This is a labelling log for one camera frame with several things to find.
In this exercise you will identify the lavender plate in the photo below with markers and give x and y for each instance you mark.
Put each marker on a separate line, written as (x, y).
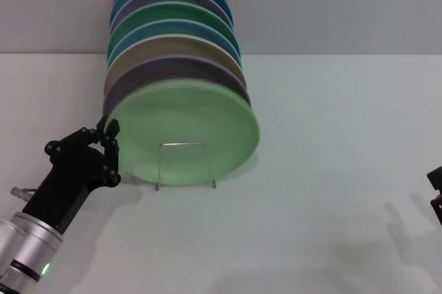
(165, 68)

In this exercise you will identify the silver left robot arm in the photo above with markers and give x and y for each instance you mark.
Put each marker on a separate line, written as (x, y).
(27, 245)

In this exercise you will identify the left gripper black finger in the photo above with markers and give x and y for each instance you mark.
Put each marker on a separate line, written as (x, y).
(72, 142)
(112, 163)

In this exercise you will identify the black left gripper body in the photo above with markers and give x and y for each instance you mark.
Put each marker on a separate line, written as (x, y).
(69, 183)

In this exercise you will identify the light green plate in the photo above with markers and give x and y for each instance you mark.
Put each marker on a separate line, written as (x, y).
(186, 121)

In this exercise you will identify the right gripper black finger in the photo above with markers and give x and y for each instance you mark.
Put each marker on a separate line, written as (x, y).
(436, 178)

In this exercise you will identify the tan beige plate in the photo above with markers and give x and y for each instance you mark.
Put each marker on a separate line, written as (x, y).
(172, 47)

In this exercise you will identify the dark green plate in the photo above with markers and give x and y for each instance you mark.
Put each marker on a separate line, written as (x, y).
(172, 12)

